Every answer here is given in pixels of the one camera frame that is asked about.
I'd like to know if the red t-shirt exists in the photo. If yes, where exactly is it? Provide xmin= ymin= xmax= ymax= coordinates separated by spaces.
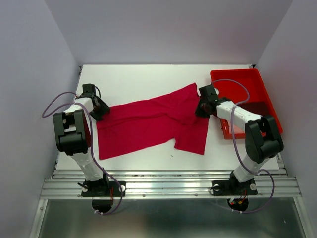
xmin=97 ymin=83 xmax=209 ymax=160

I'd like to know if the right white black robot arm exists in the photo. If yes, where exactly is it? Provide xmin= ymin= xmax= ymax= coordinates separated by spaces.
xmin=195 ymin=85 xmax=284 ymax=196

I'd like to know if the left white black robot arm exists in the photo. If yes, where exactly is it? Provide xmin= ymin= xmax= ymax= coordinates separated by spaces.
xmin=53 ymin=84 xmax=110 ymax=197

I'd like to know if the red plastic bin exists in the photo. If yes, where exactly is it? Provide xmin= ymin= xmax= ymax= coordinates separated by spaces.
xmin=210 ymin=69 xmax=283 ymax=133

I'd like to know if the pink rolled t-shirt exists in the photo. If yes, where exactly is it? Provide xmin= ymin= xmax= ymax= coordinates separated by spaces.
xmin=229 ymin=125 xmax=245 ymax=137

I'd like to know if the dark maroon rolled t-shirt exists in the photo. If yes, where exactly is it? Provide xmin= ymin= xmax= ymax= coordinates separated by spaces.
xmin=239 ymin=101 xmax=270 ymax=116

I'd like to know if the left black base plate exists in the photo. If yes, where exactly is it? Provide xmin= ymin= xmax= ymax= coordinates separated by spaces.
xmin=78 ymin=179 xmax=126 ymax=198

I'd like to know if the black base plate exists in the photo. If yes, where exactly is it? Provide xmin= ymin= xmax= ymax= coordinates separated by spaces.
xmin=209 ymin=179 xmax=258 ymax=196
xmin=78 ymin=179 xmax=126 ymax=198

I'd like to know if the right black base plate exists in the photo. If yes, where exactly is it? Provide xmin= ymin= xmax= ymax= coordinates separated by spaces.
xmin=209 ymin=179 xmax=258 ymax=196

